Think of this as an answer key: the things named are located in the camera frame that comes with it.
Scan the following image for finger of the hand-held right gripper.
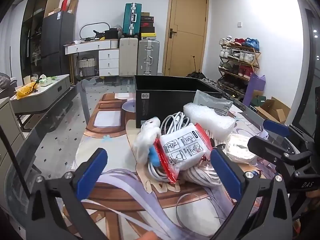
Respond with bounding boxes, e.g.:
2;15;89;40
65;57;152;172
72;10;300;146
247;136;312;167
263;119;315;147

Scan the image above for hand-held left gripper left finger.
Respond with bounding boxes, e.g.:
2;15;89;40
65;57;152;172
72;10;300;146
25;147;109;240

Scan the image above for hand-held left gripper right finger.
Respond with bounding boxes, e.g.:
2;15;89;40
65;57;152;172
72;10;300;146
210;147;293;240

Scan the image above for red edged white packet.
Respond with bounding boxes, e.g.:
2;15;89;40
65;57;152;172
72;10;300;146
154;122;213;183

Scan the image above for white cable bundle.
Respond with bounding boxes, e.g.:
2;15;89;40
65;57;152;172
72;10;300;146
147;112;194;183

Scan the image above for black storage box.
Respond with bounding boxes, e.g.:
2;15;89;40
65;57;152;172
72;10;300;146
133;75;223;129

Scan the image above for open cardboard box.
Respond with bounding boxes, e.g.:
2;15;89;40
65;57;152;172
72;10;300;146
254;96;291;124

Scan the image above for green box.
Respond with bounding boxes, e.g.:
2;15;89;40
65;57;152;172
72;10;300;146
251;96;267;108

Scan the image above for printed desk mat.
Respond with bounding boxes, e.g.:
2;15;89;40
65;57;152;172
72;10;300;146
62;92;283;240

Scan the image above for purple bag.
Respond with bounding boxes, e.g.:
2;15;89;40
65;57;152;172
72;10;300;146
242;71;266;108

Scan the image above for white bubble wrap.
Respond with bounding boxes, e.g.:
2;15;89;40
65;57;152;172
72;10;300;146
183;102;237;139

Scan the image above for grey foil packet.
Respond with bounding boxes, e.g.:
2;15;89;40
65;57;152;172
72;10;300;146
192;89;233;117

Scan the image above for wooden shoe rack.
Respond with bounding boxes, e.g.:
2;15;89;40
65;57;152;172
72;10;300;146
217;37;261;98

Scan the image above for rows of shoes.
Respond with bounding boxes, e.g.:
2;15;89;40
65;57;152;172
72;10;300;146
218;37;260;95

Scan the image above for grey coffee table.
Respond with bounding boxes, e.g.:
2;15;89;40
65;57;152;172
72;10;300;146
9;74;71;130

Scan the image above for grey side cabinet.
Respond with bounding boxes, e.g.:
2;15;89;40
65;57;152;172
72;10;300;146
0;96;25;175

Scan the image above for black umbrella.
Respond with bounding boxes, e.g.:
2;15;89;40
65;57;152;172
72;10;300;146
186;55;208;78

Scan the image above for green white tissue pack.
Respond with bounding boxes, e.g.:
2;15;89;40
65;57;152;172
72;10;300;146
39;74;57;85

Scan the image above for woven laundry basket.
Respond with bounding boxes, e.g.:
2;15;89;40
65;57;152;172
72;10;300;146
76;57;97;78

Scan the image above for yellow bag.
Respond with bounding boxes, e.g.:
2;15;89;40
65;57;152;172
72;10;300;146
15;81;38;98

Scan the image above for white dresser desk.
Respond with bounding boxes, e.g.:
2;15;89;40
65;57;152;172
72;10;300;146
64;40;120;77

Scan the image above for beige suitcase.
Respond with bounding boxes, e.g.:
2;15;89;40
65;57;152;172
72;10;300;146
119;38;139;77

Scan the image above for silver suitcase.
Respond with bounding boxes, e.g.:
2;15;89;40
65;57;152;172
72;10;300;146
138;40;160;76

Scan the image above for black refrigerator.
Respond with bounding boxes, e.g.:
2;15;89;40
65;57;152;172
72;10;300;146
40;11;75;77

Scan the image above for black bag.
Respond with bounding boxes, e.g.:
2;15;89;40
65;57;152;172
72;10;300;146
104;29;118;40

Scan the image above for wooden door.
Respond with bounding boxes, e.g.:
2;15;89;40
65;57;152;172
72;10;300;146
162;0;209;78

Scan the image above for oval mirror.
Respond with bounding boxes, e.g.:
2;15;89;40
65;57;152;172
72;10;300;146
79;22;111;40

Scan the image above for dark shelf cabinet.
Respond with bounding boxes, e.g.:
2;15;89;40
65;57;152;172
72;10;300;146
20;0;53;80

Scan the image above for teal suitcase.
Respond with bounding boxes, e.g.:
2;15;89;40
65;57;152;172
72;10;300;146
122;3;142;37

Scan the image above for brown cardboard box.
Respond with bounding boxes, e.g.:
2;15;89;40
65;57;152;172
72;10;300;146
68;0;79;14

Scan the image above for bagged white cord bundle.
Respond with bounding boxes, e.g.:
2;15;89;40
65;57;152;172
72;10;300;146
224;133;258;165

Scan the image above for cream rope bundle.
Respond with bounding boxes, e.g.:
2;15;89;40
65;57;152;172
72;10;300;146
180;159;225;188

